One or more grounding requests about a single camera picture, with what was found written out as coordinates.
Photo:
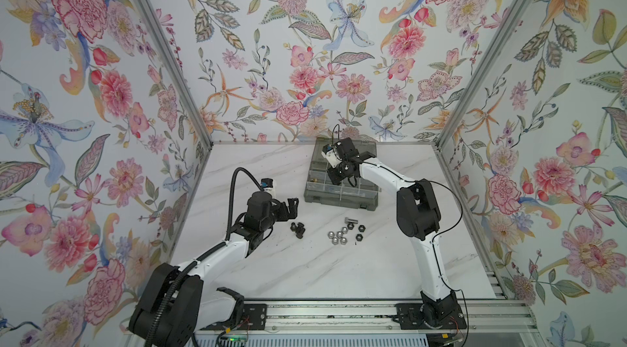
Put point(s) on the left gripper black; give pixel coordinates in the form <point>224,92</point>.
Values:
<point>285,215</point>

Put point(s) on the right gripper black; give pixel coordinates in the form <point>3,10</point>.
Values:
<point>335,179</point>

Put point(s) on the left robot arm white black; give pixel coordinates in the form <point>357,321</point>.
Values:
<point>179,300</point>

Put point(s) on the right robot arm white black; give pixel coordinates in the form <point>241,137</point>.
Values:
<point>418,217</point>

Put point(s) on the black bolts cluster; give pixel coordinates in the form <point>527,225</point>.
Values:
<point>298,229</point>

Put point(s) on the grey plastic organizer box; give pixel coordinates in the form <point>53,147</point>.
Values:
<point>326,187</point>

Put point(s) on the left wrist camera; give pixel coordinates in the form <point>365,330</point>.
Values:
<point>267,184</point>

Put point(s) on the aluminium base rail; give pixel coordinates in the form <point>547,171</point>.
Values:
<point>381,316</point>

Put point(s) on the left aluminium corner post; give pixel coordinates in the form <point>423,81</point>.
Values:
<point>168,58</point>

